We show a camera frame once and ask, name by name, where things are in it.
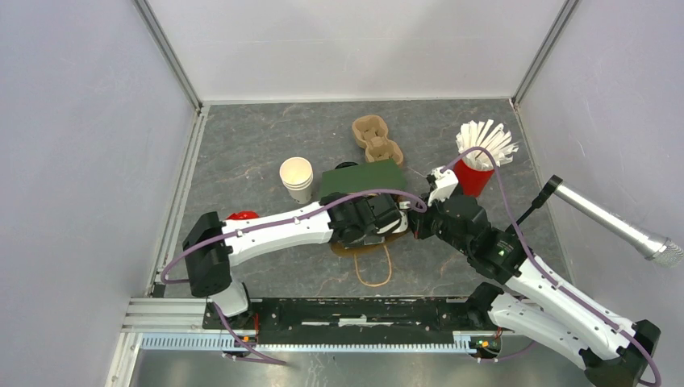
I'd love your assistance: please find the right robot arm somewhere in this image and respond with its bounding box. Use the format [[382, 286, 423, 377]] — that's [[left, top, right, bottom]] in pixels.
[[408, 194, 663, 386]]

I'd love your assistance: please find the stack of cardboard cup carriers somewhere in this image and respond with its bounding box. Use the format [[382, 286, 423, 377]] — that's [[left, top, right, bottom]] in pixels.
[[352, 114, 404, 167]]

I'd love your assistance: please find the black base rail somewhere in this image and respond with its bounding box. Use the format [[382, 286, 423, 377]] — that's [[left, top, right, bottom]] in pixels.
[[225, 297, 498, 345]]

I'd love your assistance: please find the red cup holder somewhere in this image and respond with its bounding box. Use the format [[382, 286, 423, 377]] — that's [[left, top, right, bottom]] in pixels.
[[453, 160, 494, 198]]

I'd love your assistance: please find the stack of white paper cups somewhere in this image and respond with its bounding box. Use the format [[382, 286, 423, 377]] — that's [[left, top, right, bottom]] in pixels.
[[279, 156, 314, 204]]

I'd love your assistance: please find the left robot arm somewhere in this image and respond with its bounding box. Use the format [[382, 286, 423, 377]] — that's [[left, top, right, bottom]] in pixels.
[[181, 193, 408, 329]]

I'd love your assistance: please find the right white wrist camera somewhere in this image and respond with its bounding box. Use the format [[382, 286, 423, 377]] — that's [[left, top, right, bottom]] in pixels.
[[427, 167, 459, 206]]

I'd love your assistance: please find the stack of black lids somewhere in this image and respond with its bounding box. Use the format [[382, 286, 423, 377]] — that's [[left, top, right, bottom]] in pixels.
[[335, 161, 358, 169]]

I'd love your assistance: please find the green paper bag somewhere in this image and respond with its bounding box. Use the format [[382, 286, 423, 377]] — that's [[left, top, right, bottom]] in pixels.
[[318, 160, 407, 288]]

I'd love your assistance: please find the red D-shaped object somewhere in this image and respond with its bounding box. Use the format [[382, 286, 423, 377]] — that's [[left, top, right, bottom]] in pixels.
[[226, 210, 260, 220]]

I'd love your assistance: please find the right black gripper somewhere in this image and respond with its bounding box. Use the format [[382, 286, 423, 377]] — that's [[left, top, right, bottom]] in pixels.
[[407, 190, 472, 256]]

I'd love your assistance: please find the silver microphone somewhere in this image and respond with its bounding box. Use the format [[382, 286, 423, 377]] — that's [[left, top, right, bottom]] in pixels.
[[543, 175, 683, 268]]

